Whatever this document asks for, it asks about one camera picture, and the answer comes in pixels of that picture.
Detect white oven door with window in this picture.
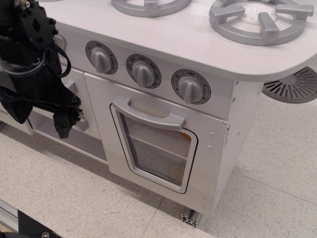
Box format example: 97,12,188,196
84,73,227,216

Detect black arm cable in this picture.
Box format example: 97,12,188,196
48,43,72,78

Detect grey right stove knob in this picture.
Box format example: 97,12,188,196
171,69,211,105

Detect grey slotted round plate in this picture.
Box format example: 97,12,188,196
263,66,317,104

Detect grey oven door handle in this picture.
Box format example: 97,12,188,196
112,96,186,131

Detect grey left stove knob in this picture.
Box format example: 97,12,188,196
85,41,118,74

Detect grey left burner grate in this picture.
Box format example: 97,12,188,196
111,0,191,18

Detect grey middle stove knob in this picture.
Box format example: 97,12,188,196
126,54,161,89

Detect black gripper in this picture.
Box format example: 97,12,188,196
0,59,81,139

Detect grey stove knob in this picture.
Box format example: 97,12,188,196
126,54,161,89
85,41,118,74
171,69,211,105

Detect aluminium extrusion rail under stove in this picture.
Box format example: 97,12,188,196
181,208,203,228

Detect grey right burner grate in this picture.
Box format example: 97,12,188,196
209,0,314,46

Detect grey cabinet door handle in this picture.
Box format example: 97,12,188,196
64,80,88,132

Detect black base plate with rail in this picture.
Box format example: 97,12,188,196
0,200,61,238

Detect grey burner grate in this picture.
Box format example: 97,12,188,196
111,0,191,18
209,0,314,46

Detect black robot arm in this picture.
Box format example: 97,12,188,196
0,0,82,138

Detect white toy kitchen body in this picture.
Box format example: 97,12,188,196
0,0,317,208

